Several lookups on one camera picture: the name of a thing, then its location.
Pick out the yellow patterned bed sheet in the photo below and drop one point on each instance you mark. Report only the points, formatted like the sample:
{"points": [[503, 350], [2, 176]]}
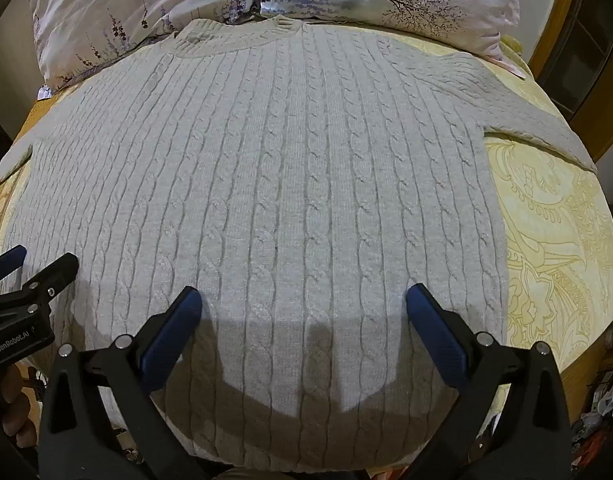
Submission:
{"points": [[551, 240]]}

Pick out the white purple-sprig floral pillow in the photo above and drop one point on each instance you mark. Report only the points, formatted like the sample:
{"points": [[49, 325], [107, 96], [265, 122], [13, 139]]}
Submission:
{"points": [[136, 5]]}

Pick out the pile of small clutter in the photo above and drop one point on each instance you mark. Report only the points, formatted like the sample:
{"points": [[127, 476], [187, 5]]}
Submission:
{"points": [[603, 410]]}

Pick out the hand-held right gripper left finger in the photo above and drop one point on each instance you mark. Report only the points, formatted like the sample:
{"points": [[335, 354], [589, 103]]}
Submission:
{"points": [[174, 332]]}

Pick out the person's left hand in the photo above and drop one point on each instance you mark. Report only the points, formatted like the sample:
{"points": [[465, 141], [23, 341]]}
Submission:
{"points": [[19, 410]]}

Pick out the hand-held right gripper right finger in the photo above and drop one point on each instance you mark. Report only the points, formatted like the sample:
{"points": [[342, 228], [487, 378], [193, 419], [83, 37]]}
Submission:
{"points": [[434, 332]]}

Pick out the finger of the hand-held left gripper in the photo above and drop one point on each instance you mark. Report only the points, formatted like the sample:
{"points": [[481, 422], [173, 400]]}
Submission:
{"points": [[6, 261], [46, 280]]}

